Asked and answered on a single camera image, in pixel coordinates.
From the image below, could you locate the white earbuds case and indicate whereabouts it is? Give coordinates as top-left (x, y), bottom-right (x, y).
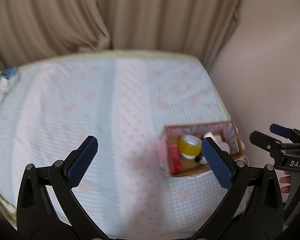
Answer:
top-left (215, 135), bottom-right (230, 154)

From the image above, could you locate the yellow packing tape roll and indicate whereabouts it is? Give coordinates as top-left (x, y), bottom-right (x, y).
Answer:
top-left (178, 134), bottom-right (202, 159)

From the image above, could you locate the red rectangular cosmetic box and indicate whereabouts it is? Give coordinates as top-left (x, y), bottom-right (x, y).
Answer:
top-left (168, 144), bottom-right (183, 174)

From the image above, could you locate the white tube with blue print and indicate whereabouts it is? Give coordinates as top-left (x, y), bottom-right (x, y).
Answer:
top-left (203, 132), bottom-right (222, 143)

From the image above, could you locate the grey jar with black lid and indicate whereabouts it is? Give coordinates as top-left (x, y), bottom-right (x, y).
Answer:
top-left (194, 153), bottom-right (207, 165)

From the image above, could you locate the person's right hand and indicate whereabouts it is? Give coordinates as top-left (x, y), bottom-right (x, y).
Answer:
top-left (279, 171), bottom-right (291, 193)

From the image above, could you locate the cardboard box with pink lining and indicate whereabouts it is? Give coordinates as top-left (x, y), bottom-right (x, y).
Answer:
top-left (157, 120), bottom-right (243, 177)

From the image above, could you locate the checkered blue pink blanket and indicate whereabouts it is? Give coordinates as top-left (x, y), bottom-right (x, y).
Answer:
top-left (0, 51), bottom-right (238, 239)

